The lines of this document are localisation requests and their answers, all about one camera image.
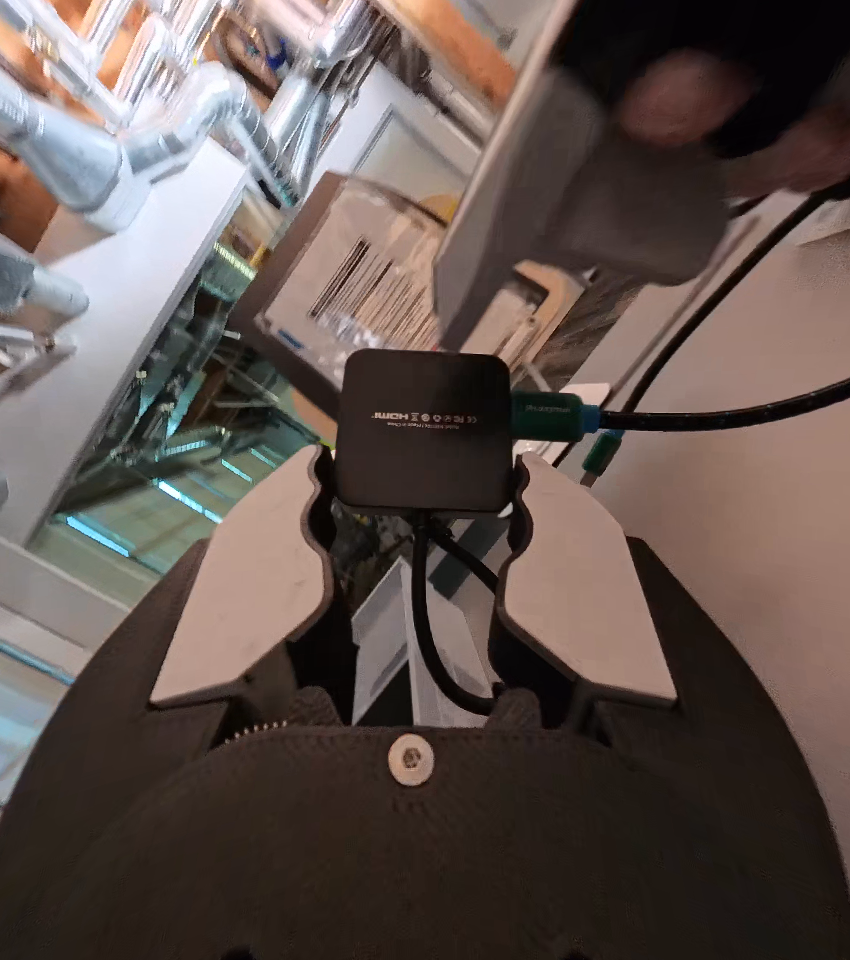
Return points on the person's right hand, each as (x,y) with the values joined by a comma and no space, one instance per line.
(680,97)

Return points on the instruction sign on wooden board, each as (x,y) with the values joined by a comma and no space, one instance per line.
(335,262)

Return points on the black hdmi splitter box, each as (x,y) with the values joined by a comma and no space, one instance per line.
(425,450)

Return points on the silver ventilation duct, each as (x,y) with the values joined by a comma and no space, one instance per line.
(297,127)
(87,165)
(20,277)

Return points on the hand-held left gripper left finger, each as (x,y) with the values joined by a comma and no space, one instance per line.
(245,592)

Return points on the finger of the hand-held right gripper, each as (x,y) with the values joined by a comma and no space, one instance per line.
(635,217)
(492,225)

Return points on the white sign stand base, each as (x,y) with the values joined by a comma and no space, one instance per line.
(545,300)

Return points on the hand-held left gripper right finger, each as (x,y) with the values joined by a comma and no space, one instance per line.
(582,600)

